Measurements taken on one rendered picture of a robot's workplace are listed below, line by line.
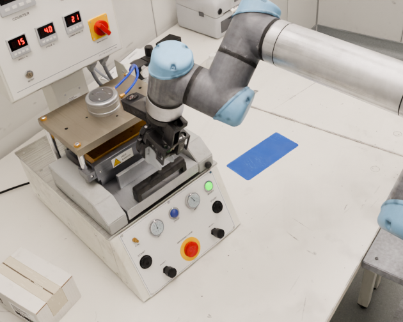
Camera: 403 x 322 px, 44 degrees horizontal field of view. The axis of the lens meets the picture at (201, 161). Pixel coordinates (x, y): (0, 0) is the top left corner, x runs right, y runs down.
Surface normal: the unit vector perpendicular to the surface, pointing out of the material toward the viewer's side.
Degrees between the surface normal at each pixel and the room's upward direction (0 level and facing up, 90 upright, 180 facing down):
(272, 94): 0
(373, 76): 53
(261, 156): 0
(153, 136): 20
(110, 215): 41
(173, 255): 65
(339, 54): 32
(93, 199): 0
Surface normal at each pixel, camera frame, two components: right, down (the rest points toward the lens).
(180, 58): 0.15, -0.55
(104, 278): -0.09, -0.74
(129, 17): 0.81, 0.33
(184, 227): 0.58, 0.08
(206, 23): -0.66, 0.55
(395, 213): -0.84, -0.27
